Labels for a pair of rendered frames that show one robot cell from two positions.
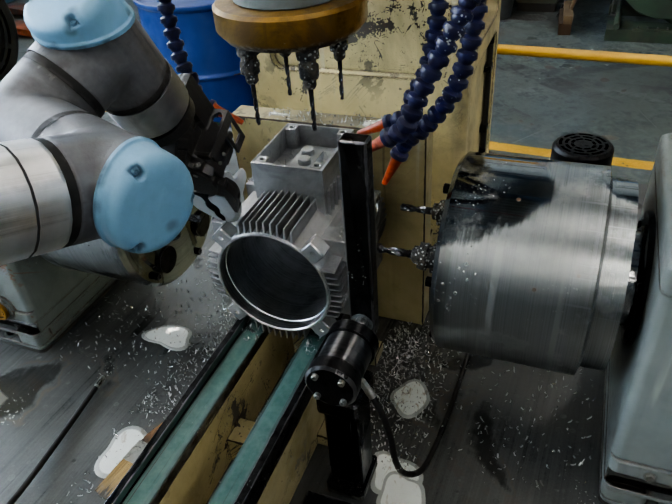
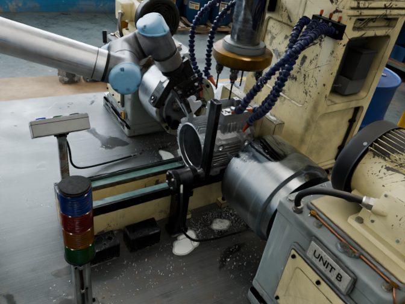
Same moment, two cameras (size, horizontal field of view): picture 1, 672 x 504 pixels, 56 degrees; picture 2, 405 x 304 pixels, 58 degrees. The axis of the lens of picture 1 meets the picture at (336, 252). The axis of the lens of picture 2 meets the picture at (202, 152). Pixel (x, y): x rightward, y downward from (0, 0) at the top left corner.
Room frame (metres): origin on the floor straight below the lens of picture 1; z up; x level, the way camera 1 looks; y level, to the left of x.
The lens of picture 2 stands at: (-0.21, -0.46, 1.67)
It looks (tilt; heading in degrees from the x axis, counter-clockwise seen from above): 33 degrees down; 30
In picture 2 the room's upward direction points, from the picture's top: 9 degrees clockwise
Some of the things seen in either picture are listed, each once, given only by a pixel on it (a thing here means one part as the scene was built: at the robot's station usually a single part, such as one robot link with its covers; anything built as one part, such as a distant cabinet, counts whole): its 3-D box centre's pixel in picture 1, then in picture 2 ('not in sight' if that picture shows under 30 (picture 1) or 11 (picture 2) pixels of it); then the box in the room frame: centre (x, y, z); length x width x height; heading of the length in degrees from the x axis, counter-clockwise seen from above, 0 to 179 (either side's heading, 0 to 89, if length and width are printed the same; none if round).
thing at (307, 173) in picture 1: (306, 168); (229, 115); (0.76, 0.03, 1.11); 0.12 x 0.11 x 0.07; 157
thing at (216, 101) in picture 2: (360, 244); (209, 141); (0.55, -0.03, 1.12); 0.04 x 0.03 x 0.26; 156
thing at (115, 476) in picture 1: (160, 440); not in sight; (0.57, 0.27, 0.80); 0.21 x 0.05 x 0.01; 148
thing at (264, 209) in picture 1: (301, 241); (215, 141); (0.72, 0.05, 1.01); 0.20 x 0.19 x 0.19; 157
